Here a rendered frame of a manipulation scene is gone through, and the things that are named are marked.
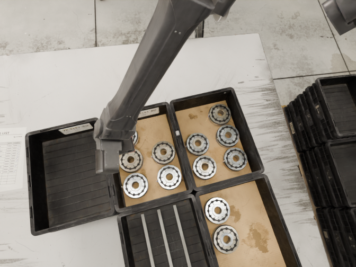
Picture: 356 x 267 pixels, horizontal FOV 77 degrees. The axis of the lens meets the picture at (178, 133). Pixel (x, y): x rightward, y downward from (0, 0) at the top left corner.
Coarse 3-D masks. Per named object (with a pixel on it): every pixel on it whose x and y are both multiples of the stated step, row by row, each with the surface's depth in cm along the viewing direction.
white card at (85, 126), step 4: (84, 124) 93; (88, 124) 94; (68, 128) 92; (72, 128) 93; (76, 128) 94; (80, 128) 95; (84, 128) 97; (88, 128) 98; (64, 132) 95; (68, 132) 96; (72, 132) 97
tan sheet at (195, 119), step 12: (192, 108) 107; (204, 108) 107; (180, 120) 104; (192, 120) 105; (204, 120) 105; (192, 132) 103; (204, 132) 103; (216, 144) 101; (240, 144) 102; (192, 156) 99; (216, 156) 100; (204, 168) 98; (204, 180) 96; (216, 180) 96
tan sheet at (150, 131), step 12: (144, 120) 104; (156, 120) 104; (144, 132) 102; (156, 132) 102; (168, 132) 102; (144, 144) 100; (144, 156) 98; (120, 168) 96; (144, 168) 97; (156, 168) 97; (180, 168) 97; (156, 180) 95; (156, 192) 94; (168, 192) 94; (132, 204) 92
